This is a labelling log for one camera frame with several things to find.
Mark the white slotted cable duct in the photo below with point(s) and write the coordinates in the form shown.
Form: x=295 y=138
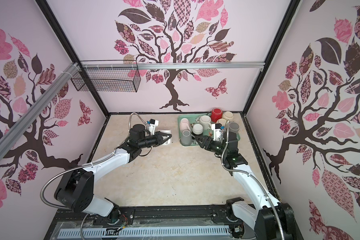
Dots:
x=144 y=232

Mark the pale pink mug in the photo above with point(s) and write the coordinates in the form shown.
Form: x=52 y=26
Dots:
x=184 y=124

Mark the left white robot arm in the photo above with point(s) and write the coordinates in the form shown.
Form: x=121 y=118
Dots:
x=76 y=188

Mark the dark grey mug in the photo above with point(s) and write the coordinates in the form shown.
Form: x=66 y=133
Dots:
x=234 y=127

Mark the aluminium rail left wall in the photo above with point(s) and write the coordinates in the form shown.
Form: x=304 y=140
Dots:
x=18 y=129

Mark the mint green floral tray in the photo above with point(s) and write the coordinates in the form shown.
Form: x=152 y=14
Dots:
x=193 y=119

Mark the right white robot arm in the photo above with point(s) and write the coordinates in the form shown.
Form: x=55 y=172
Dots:
x=268 y=218

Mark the white mug with handle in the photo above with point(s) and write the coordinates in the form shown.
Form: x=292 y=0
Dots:
x=206 y=122

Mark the black right corner post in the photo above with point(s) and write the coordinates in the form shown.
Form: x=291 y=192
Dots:
x=284 y=26

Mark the black wire basket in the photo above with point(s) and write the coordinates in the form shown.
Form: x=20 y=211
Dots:
x=117 y=76

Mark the aluminium rail back wall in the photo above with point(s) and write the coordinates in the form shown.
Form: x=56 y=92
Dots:
x=174 y=66

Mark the aluminium rail wall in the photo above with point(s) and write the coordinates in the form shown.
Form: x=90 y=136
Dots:
x=18 y=129
x=174 y=66

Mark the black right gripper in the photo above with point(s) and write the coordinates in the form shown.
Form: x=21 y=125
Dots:
x=205 y=142

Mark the black and white mug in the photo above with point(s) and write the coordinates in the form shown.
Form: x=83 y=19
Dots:
x=197 y=130

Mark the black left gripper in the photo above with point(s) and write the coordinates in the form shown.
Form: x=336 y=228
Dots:
x=159 y=140

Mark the peach and cream mug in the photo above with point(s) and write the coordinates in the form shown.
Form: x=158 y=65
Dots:
x=222 y=121

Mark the black corner frame post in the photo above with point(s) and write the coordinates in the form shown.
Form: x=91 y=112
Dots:
x=60 y=34

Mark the red mug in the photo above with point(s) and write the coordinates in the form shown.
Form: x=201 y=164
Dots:
x=216 y=114

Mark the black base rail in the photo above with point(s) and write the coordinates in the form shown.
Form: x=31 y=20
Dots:
x=163 y=216

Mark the cream mug back right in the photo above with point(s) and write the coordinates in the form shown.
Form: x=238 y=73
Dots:
x=228 y=116

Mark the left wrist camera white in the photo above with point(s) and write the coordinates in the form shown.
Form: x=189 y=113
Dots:
x=152 y=125

